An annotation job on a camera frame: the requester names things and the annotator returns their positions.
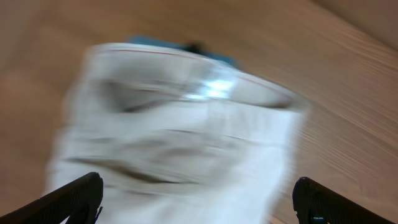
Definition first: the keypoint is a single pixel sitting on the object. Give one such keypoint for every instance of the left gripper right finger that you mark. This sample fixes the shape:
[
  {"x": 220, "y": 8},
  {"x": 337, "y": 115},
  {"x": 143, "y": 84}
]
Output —
[{"x": 316, "y": 204}]

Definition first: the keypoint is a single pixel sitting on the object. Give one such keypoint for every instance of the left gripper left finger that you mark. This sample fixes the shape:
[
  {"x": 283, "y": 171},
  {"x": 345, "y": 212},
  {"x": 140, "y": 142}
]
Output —
[{"x": 78, "y": 202}]

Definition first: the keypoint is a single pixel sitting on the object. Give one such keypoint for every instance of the folded blue denim jeans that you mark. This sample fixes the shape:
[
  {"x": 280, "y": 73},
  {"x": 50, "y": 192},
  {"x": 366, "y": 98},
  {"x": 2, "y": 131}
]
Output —
[{"x": 149, "y": 44}]

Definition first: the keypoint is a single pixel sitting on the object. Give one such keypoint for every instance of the beige khaki shorts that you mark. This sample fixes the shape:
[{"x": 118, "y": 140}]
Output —
[{"x": 177, "y": 137}]

